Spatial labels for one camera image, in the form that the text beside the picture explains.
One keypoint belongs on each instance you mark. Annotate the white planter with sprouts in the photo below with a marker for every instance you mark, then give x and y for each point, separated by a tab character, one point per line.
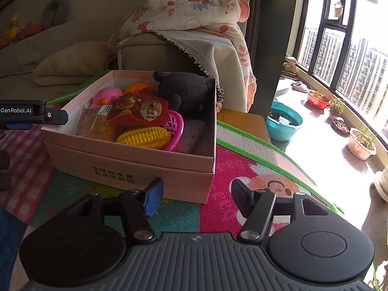
359	148

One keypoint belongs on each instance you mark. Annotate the red snack packet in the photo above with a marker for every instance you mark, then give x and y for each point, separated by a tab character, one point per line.
139	109

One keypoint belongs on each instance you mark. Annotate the black plush toy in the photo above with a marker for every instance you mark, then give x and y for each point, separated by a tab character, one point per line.
188	94

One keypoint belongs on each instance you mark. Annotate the potted palm white ribbed pot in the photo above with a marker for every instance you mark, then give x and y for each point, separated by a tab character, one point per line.
384	171

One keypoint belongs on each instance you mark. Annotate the pink checked cloth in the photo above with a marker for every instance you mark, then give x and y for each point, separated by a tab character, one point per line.
27	169

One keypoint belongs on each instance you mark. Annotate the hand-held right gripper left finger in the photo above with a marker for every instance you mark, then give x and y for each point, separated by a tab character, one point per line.
153	195

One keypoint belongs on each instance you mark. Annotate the blue cloth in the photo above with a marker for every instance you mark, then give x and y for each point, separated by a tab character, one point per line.
9	242

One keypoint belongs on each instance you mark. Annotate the brown bread packet clear wrapper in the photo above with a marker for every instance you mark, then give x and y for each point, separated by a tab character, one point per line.
94	125

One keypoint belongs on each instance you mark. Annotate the teal plastic basin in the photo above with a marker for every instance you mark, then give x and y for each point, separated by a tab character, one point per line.
282	133

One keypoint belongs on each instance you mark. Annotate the black window frame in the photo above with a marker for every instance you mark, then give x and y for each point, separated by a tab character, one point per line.
344	51

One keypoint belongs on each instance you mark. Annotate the pink cardboard box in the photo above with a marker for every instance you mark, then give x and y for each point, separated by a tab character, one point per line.
121	160

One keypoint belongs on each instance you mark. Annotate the red plant pot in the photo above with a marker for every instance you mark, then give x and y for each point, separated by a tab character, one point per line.
318	101

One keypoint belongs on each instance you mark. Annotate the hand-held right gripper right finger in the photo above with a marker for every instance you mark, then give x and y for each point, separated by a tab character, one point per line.
242	200

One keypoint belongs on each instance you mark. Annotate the pink plastic toy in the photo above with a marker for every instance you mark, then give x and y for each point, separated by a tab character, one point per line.
106	95

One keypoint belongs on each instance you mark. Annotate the small beige box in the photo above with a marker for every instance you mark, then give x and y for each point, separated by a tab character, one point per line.
291	66

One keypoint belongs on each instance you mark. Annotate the beige sofa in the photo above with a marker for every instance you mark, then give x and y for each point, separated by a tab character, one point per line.
142	57

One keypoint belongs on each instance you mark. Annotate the yellow toy corn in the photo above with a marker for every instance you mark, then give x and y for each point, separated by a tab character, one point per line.
142	138

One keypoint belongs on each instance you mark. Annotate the pink plastic basket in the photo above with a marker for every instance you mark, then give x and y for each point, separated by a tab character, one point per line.
176	127

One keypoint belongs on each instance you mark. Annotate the yellow plush toy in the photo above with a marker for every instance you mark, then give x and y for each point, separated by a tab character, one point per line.
13	28

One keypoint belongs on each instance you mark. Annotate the wooden side table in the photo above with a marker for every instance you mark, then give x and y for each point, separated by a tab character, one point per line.
242	121

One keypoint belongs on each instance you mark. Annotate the fringed beige towel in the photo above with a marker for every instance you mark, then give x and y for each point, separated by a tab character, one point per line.
209	54

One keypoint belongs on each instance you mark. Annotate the dark round dish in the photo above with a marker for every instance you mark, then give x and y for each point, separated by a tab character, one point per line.
341	126

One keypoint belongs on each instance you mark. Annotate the dark brown object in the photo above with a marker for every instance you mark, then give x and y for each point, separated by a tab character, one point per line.
4	182

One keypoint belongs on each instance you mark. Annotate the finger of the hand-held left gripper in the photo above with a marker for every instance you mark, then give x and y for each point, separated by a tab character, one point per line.
56	117
18	126

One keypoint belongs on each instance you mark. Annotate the beige pillow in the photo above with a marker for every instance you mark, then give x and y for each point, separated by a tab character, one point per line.
69	63

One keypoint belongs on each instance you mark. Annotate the orange plush toy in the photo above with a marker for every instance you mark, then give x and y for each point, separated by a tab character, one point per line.
31	28

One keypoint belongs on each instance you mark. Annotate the small hanging ornament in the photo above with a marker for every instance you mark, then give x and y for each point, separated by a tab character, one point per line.
338	9

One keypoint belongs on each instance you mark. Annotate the grey neck pillow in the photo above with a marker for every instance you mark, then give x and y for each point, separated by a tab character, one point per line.
48	15

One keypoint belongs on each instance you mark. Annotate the floral white blanket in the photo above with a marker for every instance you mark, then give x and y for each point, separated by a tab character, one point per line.
188	9

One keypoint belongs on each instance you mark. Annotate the small potted green plant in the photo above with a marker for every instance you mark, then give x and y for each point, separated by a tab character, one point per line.
333	112

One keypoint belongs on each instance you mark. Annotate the orange plastic toy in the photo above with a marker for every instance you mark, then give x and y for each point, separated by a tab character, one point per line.
136	88

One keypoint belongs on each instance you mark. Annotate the pink slipper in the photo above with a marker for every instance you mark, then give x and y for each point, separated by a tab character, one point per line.
300	87

